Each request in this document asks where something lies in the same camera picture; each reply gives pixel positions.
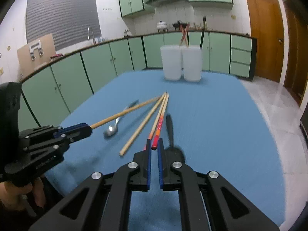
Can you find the metal spoon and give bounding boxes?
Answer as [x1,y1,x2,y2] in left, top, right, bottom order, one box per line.
[103,99,140,138]

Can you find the plain wooden chopstick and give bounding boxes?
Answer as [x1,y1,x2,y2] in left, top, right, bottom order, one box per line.
[90,96,166,129]
[120,93,168,156]

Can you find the thin red-tipped wooden chopstick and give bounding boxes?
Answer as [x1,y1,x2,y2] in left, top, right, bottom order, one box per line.
[179,22,191,47]

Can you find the person's left hand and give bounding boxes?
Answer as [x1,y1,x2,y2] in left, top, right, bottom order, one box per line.
[0,177,47,210]

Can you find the black chopstick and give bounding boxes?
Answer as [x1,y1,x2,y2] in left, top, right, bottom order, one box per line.
[200,15,207,49]

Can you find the metal faucet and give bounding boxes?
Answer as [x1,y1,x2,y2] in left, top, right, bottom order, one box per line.
[87,26,95,44]

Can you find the white utensil holder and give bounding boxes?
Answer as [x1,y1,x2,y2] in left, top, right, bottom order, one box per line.
[160,44,203,82]

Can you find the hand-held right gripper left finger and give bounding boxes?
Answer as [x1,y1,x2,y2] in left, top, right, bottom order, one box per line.
[28,138,152,231]

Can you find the black spoon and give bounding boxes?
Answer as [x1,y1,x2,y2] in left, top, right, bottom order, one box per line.
[165,114,186,164]

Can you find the wooden board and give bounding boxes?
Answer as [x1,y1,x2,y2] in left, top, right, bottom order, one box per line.
[17,34,57,76]

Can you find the grey window blind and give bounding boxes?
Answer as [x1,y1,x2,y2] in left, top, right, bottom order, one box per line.
[25,0,102,51]

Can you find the green base cabinets with drawers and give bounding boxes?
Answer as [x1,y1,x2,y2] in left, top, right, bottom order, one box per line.
[142,31,257,81]

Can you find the white device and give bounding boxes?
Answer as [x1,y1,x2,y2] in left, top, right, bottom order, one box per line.
[29,41,44,59]

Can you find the wooden door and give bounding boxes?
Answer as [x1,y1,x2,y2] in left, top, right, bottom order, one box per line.
[243,0,285,84]

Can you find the black cabinet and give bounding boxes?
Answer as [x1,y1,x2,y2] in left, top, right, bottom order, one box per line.
[300,111,308,136]

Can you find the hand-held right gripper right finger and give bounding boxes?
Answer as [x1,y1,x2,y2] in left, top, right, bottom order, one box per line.
[157,138,281,231]

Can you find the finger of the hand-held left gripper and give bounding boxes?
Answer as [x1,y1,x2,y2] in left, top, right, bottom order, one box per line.
[19,123,93,148]
[23,135,73,155]

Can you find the brown countertop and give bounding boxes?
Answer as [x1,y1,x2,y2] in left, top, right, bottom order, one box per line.
[18,30,257,82]

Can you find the blue tablecloth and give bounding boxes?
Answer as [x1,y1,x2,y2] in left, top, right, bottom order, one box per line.
[44,70,285,231]

